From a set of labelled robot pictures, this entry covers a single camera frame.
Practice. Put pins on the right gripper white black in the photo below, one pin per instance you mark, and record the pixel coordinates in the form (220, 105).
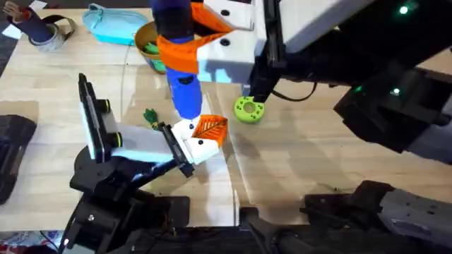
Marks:
(318, 24)

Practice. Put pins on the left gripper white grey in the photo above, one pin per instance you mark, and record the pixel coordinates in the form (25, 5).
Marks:
(141, 141)

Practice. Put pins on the blue electric screwdriver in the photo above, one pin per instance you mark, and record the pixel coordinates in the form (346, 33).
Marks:
(185, 91)

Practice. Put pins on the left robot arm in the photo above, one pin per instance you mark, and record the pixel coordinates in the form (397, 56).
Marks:
(106, 183)

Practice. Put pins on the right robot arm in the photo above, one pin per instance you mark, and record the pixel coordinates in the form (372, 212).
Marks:
(395, 116)

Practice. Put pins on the green vegetable toy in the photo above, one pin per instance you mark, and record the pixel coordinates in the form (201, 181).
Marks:
(151, 116)

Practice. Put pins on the green disc with holes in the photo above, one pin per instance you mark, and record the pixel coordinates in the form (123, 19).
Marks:
(243, 114)

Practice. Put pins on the clear plastic sheet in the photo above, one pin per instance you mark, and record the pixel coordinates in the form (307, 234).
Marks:
(212, 197)

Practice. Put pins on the yellow tub with toys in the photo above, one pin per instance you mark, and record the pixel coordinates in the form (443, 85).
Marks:
(144, 39)

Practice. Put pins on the light blue zip bag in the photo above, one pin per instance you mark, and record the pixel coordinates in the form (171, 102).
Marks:
(113, 26)

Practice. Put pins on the black upright wrist plate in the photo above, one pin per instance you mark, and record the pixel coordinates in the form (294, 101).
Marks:
(92, 120)

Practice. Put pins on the grey tape roll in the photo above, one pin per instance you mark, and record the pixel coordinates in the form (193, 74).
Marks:
(58, 40)

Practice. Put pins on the dark blue tube with hand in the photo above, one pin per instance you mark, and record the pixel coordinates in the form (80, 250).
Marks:
(35, 28)

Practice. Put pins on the black soft bag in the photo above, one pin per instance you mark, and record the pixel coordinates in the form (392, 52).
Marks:
(14, 151)

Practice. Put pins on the colourful patterned heap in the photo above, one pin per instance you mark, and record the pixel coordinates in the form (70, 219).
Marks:
(21, 241)

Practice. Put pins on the white paper sheet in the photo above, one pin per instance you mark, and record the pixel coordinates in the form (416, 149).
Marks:
(12, 32)

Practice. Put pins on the black rail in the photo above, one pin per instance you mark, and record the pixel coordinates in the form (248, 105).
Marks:
(212, 243)

